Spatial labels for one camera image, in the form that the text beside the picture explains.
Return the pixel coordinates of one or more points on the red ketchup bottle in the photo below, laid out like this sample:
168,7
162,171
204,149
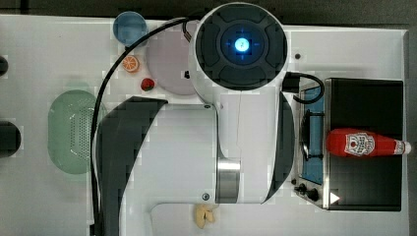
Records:
348,142

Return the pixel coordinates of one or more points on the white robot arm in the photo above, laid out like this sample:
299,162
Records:
234,146

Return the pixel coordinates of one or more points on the black toaster oven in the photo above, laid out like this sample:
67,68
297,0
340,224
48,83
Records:
334,182

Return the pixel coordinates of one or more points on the small red strawberry toy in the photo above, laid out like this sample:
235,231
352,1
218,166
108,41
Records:
147,84

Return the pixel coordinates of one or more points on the purple round plate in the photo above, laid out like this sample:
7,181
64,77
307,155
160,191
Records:
167,59

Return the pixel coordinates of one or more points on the orange slice toy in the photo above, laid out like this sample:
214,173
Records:
131,64

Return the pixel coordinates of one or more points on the blue plastic cup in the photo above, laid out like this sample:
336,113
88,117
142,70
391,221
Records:
128,27

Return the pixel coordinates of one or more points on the green plastic colander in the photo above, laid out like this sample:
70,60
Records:
69,121

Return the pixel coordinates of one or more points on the black round pan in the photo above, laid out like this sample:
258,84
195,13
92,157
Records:
10,139

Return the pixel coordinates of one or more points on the dark pot at edge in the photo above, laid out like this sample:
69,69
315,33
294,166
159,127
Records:
4,66

